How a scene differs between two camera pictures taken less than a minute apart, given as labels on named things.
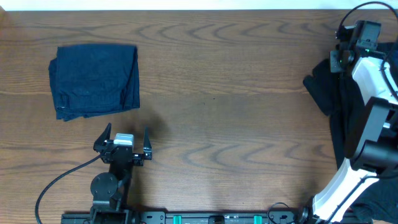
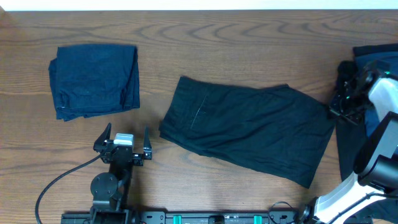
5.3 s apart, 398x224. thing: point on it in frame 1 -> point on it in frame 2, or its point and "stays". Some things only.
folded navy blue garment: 88,79 stays
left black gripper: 148,153 stays
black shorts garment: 339,96 -> 276,129
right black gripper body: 336,58 -> 351,107
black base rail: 206,218 stays
